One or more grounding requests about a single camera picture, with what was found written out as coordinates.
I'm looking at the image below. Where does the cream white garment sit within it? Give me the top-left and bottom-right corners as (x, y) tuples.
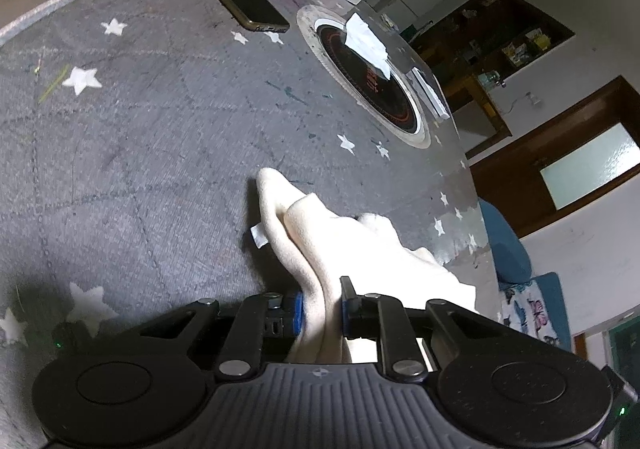
(256, 168), (476, 363)

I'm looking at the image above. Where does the dark wooden side table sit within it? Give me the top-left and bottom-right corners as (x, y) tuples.
(442, 76), (512, 160)

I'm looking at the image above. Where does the blue covered sofa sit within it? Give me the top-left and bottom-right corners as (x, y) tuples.
(480, 200), (573, 351)

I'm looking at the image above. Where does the dark wall shelf unit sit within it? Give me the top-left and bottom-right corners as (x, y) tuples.
(411, 0), (575, 85)

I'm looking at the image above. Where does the round induction cooktop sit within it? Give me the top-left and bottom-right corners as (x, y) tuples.
(296, 5), (431, 149)

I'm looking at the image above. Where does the wooden door with glass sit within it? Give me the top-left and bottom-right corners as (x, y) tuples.
(471, 76), (639, 238)

